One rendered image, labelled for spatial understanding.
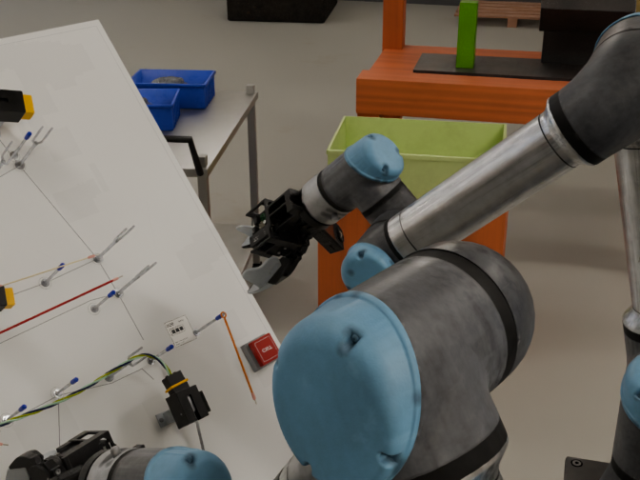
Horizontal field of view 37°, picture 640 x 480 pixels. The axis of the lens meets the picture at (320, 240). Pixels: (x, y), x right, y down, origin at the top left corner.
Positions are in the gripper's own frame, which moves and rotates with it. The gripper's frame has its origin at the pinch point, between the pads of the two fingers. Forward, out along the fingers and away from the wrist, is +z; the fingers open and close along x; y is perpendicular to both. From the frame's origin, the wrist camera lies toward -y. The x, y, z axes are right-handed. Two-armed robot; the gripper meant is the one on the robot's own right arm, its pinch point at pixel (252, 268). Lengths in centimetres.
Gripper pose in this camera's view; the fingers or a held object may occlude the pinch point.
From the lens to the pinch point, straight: 156.8
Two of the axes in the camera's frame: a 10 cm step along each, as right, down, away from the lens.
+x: 1.5, 8.6, -4.9
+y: -7.7, -2.1, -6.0
